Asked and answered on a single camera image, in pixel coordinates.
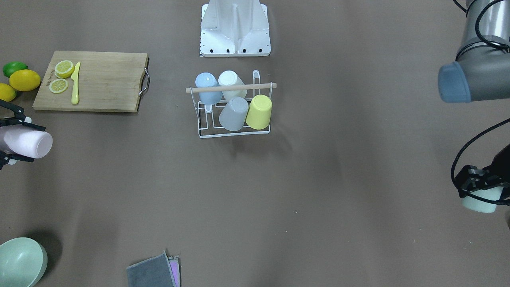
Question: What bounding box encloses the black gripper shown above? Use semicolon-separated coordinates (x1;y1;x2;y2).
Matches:
455;165;510;206

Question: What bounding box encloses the pink cup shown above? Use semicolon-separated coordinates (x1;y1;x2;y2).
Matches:
0;125;53;159

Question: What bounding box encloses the green cup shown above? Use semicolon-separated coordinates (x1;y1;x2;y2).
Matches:
461;187;504;214

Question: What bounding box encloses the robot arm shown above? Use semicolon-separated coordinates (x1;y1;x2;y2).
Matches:
438;0;510;214

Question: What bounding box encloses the blue cup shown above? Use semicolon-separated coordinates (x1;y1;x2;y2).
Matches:
195;72;223;105

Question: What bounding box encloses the grey cup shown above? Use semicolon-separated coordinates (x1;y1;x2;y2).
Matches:
219;96;249;132

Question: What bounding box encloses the white cup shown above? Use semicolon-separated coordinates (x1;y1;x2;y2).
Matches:
218;70;247;101

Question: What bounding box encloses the yellow cup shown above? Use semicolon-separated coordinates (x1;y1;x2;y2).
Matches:
245;94;273;130

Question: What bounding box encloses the whole yellow lemon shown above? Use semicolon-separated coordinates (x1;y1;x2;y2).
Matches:
9;69;41;92

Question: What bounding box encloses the lower lemon slice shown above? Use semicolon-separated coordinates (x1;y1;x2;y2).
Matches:
49;78;69;94

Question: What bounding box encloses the lemon slice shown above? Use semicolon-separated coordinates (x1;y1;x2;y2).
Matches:
54;60;75;79
49;78;69;94

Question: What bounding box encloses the green lime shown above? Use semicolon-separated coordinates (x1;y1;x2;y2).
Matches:
2;61;28;78

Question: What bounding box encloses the upper lemon slice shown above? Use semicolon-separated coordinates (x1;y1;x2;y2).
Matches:
54;60;75;79

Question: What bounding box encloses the yellow plastic knife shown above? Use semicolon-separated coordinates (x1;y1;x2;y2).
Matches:
71;62;81;105

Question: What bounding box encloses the wooden cutting board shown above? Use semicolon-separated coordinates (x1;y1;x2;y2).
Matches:
33;51;151;113

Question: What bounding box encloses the light green bowl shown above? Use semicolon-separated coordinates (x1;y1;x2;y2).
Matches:
0;237;48;287

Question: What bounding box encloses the grey folded cloth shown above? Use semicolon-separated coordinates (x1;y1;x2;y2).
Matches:
126;252;182;287

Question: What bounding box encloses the white wire cup rack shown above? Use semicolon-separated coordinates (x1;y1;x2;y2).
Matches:
186;70;278;139

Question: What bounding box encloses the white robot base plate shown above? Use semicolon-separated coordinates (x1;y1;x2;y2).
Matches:
199;0;271;57

